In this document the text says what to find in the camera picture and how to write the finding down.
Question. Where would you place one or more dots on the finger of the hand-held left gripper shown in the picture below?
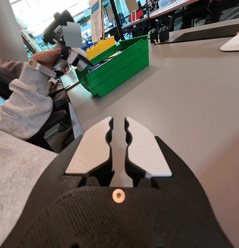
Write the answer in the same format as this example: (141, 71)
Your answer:
(82, 65)
(78, 53)

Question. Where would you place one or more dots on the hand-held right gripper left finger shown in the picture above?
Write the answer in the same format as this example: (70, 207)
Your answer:
(90, 153)

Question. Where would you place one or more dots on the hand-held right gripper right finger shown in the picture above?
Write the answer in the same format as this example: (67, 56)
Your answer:
(148, 155)

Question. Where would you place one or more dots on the green plastic bin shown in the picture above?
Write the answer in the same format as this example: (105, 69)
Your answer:
(119, 71)

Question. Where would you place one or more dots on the person's left forearm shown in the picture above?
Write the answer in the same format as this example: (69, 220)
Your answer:
(28, 100)

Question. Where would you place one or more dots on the grey desk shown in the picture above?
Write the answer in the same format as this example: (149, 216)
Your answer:
(189, 96)

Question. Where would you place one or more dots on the person's left hand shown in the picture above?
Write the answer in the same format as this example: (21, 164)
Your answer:
(45, 57)

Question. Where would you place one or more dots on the blue plastic bin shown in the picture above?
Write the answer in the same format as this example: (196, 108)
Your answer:
(84, 47)

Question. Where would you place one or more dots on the long purple block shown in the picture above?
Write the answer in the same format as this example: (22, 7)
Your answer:
(95, 68)

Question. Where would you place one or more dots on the yellow plastic bin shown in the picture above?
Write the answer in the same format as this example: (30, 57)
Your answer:
(101, 46)

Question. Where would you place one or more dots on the cardboard sign board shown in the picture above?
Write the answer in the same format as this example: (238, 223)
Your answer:
(96, 21)

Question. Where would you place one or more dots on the black office chair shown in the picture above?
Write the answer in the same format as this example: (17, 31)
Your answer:
(55, 118)

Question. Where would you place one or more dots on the black pole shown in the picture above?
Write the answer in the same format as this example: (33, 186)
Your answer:
(117, 19)

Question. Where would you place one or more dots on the small red bin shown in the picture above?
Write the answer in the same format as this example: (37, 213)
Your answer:
(138, 14)

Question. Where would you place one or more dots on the black charging dock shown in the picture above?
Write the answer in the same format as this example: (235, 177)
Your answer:
(164, 32)
(154, 34)

